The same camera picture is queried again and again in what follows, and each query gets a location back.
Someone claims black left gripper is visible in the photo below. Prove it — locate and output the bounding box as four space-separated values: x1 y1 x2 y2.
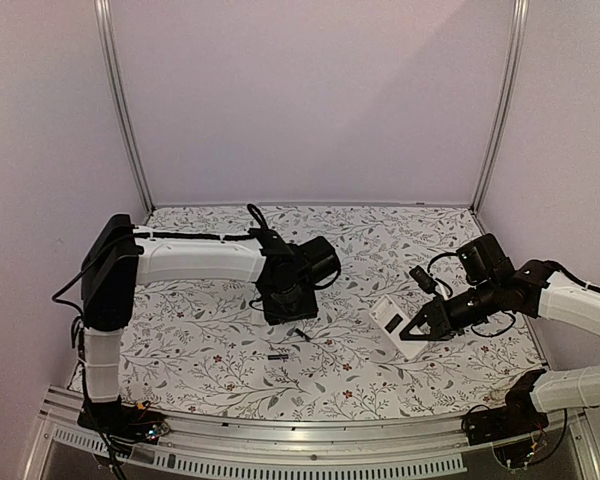
262 283 319 327

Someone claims white battery cover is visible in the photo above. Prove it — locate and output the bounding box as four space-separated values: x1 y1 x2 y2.
251 311 266 326

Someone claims white and red remote control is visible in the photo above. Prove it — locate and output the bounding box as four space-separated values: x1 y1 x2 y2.
369 295 428 361

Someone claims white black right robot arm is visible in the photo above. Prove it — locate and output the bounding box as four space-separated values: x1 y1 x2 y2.
397 234 600 436

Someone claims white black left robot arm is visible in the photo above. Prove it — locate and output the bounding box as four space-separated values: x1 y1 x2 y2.
79 204 341 434

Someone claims floral patterned table mat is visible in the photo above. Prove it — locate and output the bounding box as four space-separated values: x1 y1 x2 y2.
119 206 542 421

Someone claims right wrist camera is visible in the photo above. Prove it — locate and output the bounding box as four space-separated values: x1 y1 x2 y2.
409 266 437 295

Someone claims aluminium front rail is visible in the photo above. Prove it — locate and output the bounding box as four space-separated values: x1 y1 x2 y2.
23 387 600 479

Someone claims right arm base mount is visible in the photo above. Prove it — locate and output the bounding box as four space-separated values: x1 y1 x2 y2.
461 369 549 445

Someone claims right aluminium frame post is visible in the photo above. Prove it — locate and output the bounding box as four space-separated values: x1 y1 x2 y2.
470 0 529 215

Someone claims aluminium frame post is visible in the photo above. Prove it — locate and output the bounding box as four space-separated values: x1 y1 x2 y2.
470 0 529 215
93 0 155 215

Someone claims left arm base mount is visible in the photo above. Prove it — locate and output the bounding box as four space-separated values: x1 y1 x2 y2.
77 398 170 444

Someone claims left aluminium frame post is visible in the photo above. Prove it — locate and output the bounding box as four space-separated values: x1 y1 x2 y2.
93 0 155 215

